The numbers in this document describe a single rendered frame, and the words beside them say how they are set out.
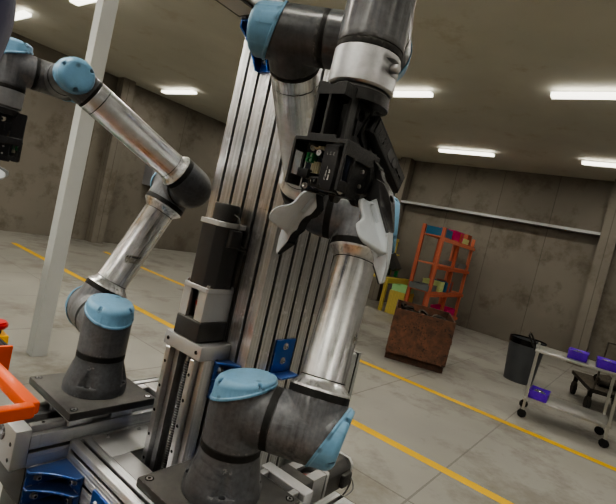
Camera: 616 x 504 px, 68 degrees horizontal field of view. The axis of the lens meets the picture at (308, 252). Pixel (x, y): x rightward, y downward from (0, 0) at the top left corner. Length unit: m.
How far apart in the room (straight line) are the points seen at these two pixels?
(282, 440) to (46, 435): 0.60
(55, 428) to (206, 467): 0.47
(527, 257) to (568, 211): 1.32
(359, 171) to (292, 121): 0.27
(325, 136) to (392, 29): 0.13
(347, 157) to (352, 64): 0.10
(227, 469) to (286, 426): 0.14
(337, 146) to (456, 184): 12.01
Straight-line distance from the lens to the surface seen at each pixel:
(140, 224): 1.36
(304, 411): 0.84
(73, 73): 1.15
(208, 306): 1.05
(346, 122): 0.49
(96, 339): 1.23
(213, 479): 0.91
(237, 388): 0.85
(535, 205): 11.87
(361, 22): 0.53
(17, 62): 1.28
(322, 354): 0.85
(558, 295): 11.60
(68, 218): 4.22
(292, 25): 0.66
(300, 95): 0.71
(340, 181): 0.47
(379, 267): 0.49
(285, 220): 0.55
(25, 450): 1.25
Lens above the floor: 1.56
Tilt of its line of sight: 3 degrees down
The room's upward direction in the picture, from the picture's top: 13 degrees clockwise
